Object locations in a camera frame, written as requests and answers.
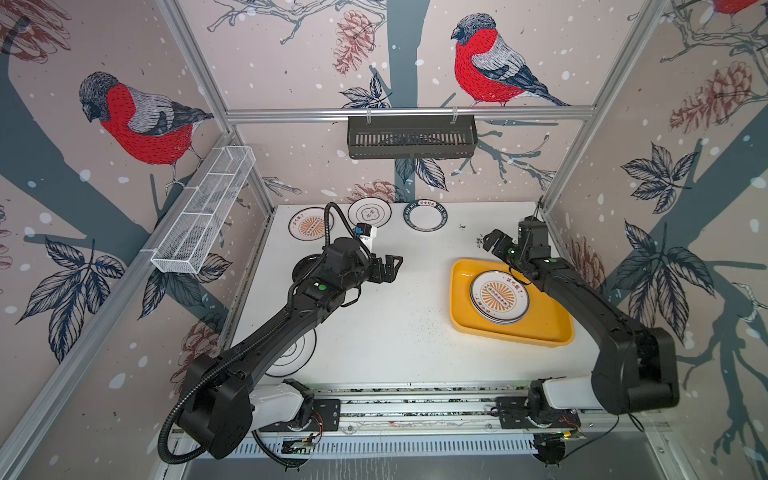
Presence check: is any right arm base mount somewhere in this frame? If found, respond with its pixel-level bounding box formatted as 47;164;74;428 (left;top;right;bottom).
488;396;581;430

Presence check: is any white plate grey emblem front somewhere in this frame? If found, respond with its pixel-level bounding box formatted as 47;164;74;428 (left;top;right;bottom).
265;329;317;378

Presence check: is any white plate grey emblem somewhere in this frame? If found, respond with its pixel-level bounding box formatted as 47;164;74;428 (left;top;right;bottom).
265;329;317;378
347;197;392;228

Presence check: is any white plate grey emblem back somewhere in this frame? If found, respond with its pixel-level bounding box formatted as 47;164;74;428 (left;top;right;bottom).
347;197;392;228

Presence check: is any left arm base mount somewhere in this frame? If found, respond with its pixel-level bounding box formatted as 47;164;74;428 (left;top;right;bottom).
259;399;341;433

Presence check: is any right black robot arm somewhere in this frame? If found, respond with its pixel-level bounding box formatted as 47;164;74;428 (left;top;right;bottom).
483;215;680;416

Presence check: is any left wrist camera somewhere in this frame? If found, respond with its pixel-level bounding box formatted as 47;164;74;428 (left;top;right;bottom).
355;222;378;250

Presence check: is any orange sunburst plate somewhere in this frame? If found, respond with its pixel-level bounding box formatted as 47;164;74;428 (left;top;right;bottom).
470;270;531;325
288;207;335;242

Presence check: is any yellow plastic bin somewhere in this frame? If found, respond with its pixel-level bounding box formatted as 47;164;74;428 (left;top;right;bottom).
449;259;575;348

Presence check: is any small black plate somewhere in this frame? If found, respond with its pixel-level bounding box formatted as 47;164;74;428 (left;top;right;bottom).
292;254;325;284

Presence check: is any black wire wall basket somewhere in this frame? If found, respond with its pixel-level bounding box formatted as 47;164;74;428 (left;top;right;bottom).
347;115;478;160

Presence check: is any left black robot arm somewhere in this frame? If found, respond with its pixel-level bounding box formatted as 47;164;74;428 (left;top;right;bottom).
157;219;403;465

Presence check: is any white mesh wall shelf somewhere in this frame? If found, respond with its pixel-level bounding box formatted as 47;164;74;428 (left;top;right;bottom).
151;146;255;274

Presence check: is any dark green rim plate back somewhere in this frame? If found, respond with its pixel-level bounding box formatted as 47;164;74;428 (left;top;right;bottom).
403;199;448;233

